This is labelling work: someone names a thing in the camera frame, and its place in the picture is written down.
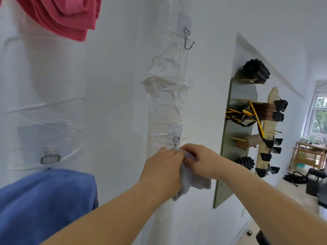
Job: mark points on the person's left hand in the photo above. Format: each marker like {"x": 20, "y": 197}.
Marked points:
{"x": 163, "y": 173}

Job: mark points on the person's right hand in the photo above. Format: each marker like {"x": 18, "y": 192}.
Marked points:
{"x": 204, "y": 163}

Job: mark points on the grey towel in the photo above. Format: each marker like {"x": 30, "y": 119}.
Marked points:
{"x": 196, "y": 182}

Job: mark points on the blue towel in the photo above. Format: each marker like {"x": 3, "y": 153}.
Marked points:
{"x": 46, "y": 201}

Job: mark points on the pink towel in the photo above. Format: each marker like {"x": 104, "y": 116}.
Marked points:
{"x": 64, "y": 20}

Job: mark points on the person's left forearm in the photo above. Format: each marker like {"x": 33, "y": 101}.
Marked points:
{"x": 107, "y": 216}

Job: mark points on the person's right forearm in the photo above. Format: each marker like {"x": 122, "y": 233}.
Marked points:
{"x": 276, "y": 204}

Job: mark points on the black textured foam roller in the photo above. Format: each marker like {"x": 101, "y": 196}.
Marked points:
{"x": 246, "y": 163}
{"x": 255, "y": 71}

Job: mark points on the brown wooden object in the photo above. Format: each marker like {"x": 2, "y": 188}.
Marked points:
{"x": 245, "y": 142}

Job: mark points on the brown wooden blocks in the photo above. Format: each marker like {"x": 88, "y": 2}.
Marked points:
{"x": 265, "y": 110}

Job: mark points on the small black box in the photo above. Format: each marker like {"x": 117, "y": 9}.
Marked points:
{"x": 249, "y": 233}

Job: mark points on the black round object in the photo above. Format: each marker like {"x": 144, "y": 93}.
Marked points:
{"x": 263, "y": 238}

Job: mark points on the light wooden rack board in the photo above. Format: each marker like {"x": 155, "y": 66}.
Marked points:
{"x": 272, "y": 94}

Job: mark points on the teal basin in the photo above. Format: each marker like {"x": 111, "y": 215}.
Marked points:
{"x": 301, "y": 166}

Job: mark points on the wooden table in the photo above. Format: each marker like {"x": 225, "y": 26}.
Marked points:
{"x": 309, "y": 153}

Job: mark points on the black grey machine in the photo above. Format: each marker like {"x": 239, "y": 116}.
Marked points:
{"x": 315, "y": 186}

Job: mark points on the white framed window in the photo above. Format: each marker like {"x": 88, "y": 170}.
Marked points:
{"x": 319, "y": 117}

